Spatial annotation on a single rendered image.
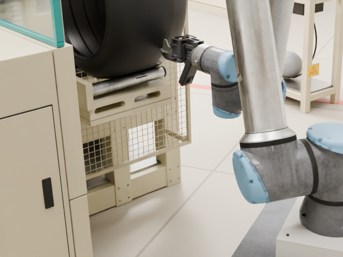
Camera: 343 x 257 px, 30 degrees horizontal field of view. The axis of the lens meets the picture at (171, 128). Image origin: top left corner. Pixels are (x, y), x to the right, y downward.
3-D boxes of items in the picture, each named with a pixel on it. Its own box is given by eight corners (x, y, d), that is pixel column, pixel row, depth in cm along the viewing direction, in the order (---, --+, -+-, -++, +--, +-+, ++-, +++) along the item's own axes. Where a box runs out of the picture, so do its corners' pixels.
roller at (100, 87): (82, 99, 226) (88, 97, 223) (79, 86, 226) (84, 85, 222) (161, 78, 246) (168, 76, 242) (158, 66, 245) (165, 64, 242)
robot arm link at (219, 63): (225, 88, 196) (224, 57, 192) (199, 79, 206) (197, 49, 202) (248, 79, 201) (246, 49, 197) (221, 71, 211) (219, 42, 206)
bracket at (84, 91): (87, 111, 220) (85, 84, 217) (34, 84, 250) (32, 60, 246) (96, 109, 222) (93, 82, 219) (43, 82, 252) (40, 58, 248)
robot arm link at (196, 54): (220, 70, 210) (197, 76, 205) (210, 67, 214) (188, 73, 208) (220, 43, 207) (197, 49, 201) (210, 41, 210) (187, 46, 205)
